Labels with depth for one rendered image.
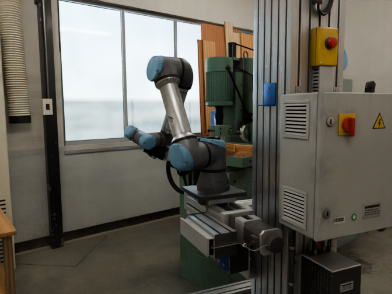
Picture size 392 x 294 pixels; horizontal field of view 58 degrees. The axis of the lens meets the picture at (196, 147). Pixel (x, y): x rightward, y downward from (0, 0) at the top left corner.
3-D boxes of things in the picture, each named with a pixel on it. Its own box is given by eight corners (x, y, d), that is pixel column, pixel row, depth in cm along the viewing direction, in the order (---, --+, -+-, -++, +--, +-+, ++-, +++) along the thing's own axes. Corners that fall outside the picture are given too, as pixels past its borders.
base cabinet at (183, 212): (179, 276, 248) (178, 178, 241) (230, 252, 290) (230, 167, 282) (228, 300, 217) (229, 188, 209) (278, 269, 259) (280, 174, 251)
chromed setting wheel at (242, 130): (238, 142, 231) (238, 123, 230) (249, 140, 240) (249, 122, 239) (242, 142, 229) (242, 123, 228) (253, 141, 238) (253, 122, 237)
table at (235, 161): (161, 159, 237) (161, 150, 236) (193, 155, 259) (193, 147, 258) (232, 170, 195) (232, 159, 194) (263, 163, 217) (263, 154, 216)
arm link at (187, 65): (193, 55, 172) (167, 137, 196) (174, 53, 165) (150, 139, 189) (206, 65, 165) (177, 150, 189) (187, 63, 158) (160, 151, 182)
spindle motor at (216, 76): (200, 106, 231) (199, 58, 228) (217, 106, 244) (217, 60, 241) (220, 106, 219) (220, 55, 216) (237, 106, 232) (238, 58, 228)
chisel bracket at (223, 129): (210, 138, 233) (210, 125, 232) (223, 136, 243) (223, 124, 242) (218, 139, 228) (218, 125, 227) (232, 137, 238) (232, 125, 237)
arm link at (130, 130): (127, 139, 179) (119, 134, 186) (142, 148, 187) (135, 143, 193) (135, 125, 180) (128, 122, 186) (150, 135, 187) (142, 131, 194)
